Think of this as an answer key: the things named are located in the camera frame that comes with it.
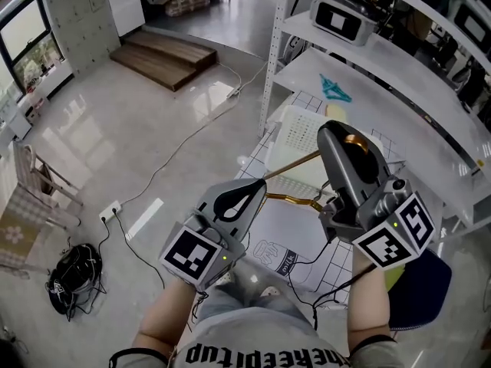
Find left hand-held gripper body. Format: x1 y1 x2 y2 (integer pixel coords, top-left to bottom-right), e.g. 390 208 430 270
159 211 246 293

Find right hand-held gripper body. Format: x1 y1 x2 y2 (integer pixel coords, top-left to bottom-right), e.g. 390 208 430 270
320 176 437 271

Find white plastic laundry basket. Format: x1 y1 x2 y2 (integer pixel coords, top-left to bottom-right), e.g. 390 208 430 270
265 104 385 199

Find teal object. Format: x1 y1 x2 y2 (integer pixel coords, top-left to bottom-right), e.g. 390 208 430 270
318 74 353 104

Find person's left forearm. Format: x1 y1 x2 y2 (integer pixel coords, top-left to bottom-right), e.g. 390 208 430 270
132 278 200 356

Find person's right forearm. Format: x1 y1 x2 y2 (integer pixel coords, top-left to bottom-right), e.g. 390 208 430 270
347 249 392 354

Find white floor tape strip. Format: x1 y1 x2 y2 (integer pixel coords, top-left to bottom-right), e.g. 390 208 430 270
125 199 165 241

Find person's grey shorts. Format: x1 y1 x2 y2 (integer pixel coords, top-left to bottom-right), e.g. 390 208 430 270
193 261 314 335

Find white metal shelving rack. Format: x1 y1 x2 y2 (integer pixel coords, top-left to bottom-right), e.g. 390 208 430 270
259 0 491 237

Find navy blue chair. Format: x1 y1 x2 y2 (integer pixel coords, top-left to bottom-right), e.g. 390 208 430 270
387 248 453 331

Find person's grey printed t-shirt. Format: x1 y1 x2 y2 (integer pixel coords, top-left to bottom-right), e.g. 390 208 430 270
109 314 406 368

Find white round device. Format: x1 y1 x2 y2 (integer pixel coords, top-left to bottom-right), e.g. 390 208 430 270
283 34 308 59

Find black bag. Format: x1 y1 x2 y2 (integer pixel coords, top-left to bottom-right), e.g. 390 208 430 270
46 242 107 321

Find wooden steps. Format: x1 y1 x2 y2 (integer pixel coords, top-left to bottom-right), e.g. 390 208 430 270
109 31 218 93

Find white chair with patterned cushion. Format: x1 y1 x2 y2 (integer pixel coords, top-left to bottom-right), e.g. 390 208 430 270
0 140 84 279

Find wrapped package stack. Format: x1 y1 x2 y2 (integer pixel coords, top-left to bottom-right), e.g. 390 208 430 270
164 0 211 17

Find white low cabinet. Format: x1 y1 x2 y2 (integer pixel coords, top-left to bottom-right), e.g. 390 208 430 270
0 94 43 141

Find black-framed window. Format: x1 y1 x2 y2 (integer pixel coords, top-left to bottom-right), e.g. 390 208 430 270
0 0 74 103

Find black power cable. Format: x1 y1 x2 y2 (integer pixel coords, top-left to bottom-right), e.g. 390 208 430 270
113 209 166 291

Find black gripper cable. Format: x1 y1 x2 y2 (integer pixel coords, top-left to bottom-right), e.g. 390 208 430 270
287 239 377 331

